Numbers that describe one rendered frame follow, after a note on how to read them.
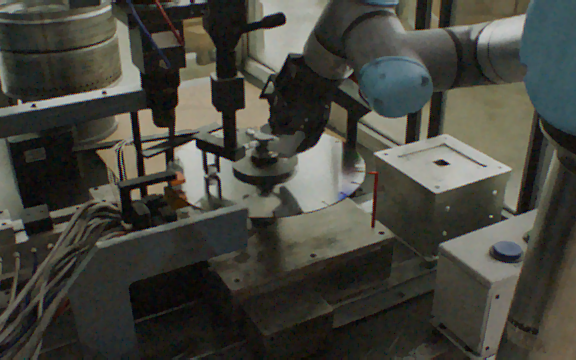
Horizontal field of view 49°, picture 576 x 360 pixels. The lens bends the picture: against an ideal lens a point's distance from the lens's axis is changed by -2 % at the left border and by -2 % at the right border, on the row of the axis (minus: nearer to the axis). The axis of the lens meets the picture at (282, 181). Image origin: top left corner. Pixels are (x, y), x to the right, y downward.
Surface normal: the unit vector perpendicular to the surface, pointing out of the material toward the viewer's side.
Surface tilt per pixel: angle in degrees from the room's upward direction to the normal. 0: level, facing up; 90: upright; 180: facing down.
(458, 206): 90
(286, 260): 0
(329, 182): 0
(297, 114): 119
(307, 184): 0
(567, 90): 84
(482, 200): 90
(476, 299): 90
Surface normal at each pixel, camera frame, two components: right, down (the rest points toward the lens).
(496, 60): -0.85, 0.49
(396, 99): 0.29, 0.82
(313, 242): -0.01, -0.88
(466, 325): -0.88, 0.23
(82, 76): 0.58, 0.38
